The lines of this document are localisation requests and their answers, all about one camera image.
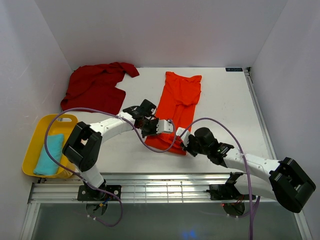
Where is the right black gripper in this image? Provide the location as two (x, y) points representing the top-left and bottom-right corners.
(180, 134), (209, 157)

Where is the orange t shirt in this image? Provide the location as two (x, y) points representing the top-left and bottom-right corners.
(145, 71), (202, 156)

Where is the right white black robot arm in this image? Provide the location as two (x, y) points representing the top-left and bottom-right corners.
(176, 127), (316, 213)

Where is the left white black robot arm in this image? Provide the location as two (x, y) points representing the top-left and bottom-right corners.
(62, 99), (159, 200)

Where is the dark red t shirt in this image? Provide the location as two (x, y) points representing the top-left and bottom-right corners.
(60, 62), (140, 115)

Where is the blue table label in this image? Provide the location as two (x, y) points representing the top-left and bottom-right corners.
(225, 67), (243, 72)

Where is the teal folded t shirt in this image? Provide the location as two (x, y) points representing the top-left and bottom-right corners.
(32, 133), (65, 176)

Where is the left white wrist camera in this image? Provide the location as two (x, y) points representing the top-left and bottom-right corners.
(156, 119), (174, 134)

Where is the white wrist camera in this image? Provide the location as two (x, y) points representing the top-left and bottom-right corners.
(176, 127), (191, 148)
(156, 119), (174, 134)

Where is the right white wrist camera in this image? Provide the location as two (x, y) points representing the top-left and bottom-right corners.
(176, 127), (191, 148)

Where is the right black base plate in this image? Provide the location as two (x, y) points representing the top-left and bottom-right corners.
(206, 184), (249, 200)

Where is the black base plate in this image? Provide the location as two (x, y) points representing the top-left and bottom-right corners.
(76, 184), (122, 202)
(206, 184), (249, 200)

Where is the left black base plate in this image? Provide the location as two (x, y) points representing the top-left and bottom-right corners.
(76, 184), (122, 202)

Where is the aluminium rail frame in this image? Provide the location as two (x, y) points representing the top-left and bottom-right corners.
(19, 67), (313, 240)

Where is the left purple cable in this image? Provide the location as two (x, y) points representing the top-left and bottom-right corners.
(44, 107), (177, 228)

